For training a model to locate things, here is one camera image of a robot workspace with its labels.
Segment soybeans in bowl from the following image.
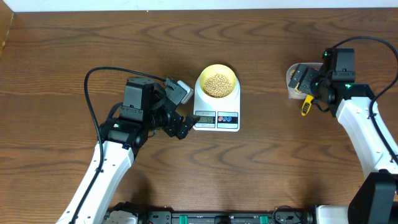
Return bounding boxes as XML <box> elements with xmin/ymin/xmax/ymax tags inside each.
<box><xmin>203</xmin><ymin>73</ymin><xmax>233</xmax><ymax>98</ymax></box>

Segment left black cable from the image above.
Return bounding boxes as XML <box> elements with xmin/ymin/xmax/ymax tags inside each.
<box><xmin>70</xmin><ymin>65</ymin><xmax>167</xmax><ymax>224</ymax></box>

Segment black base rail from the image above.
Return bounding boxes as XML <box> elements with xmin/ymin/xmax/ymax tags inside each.
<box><xmin>105</xmin><ymin>205</ymin><xmax>352</xmax><ymax>224</ymax></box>

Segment black cable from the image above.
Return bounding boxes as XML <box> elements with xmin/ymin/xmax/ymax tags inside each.
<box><xmin>332</xmin><ymin>35</ymin><xmax>398</xmax><ymax>166</ymax></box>
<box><xmin>70</xmin><ymin>65</ymin><xmax>167</xmax><ymax>224</ymax></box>

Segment pale yellow bowl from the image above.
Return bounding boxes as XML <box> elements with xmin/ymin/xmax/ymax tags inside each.
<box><xmin>199</xmin><ymin>64</ymin><xmax>238</xmax><ymax>98</ymax></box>

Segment right black cable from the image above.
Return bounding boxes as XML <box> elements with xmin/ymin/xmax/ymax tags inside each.
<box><xmin>332</xmin><ymin>35</ymin><xmax>398</xmax><ymax>166</ymax></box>

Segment clear plastic container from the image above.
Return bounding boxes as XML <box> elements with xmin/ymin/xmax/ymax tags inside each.
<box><xmin>286</xmin><ymin>62</ymin><xmax>322</xmax><ymax>100</ymax></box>

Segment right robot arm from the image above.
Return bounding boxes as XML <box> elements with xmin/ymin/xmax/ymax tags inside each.
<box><xmin>286</xmin><ymin>48</ymin><xmax>397</xmax><ymax>223</ymax></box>

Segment white digital kitchen scale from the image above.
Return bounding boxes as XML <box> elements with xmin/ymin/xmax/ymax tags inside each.
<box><xmin>193</xmin><ymin>77</ymin><xmax>241</xmax><ymax>132</ymax></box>

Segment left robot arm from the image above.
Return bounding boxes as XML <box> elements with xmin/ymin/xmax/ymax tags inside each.
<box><xmin>58</xmin><ymin>77</ymin><xmax>199</xmax><ymax>223</ymax></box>

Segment yellow measuring scoop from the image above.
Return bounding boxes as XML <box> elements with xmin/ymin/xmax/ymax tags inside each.
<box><xmin>301</xmin><ymin>95</ymin><xmax>314</xmax><ymax>116</ymax></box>

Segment soybeans in container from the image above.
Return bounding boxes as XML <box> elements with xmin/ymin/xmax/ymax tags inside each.
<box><xmin>290</xmin><ymin>69</ymin><xmax>295</xmax><ymax>79</ymax></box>

